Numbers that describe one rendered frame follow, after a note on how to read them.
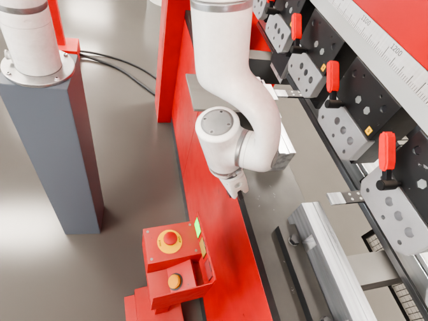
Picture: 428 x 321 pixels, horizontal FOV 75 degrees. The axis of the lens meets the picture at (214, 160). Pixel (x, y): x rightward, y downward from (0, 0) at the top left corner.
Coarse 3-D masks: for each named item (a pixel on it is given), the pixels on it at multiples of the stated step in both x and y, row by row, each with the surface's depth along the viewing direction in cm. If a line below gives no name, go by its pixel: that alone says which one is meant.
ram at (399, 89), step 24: (312, 0) 68; (360, 0) 54; (384, 0) 49; (408, 0) 45; (336, 24) 61; (384, 24) 50; (408, 24) 45; (360, 48) 55; (408, 48) 46; (384, 72) 50; (408, 96) 46
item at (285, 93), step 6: (276, 90) 101; (282, 90) 102; (288, 90) 103; (294, 90) 104; (282, 96) 100; (288, 96) 101; (294, 96) 102; (300, 96) 102; (312, 102) 105; (318, 102) 101; (318, 108) 103
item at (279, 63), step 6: (276, 54) 90; (282, 54) 87; (276, 60) 91; (282, 60) 87; (288, 60) 84; (276, 66) 91; (282, 66) 87; (276, 72) 93; (282, 72) 88; (288, 72) 88; (282, 78) 89
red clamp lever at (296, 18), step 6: (294, 18) 69; (300, 18) 69; (294, 24) 69; (300, 24) 69; (294, 30) 69; (300, 30) 69; (294, 36) 69; (300, 36) 69; (294, 42) 70; (294, 48) 69; (300, 48) 69
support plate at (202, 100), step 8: (192, 80) 95; (192, 88) 93; (200, 88) 93; (192, 96) 90; (200, 96) 91; (208, 96) 92; (216, 96) 93; (192, 104) 88; (200, 104) 88; (208, 104) 89; (216, 104) 90; (224, 104) 91
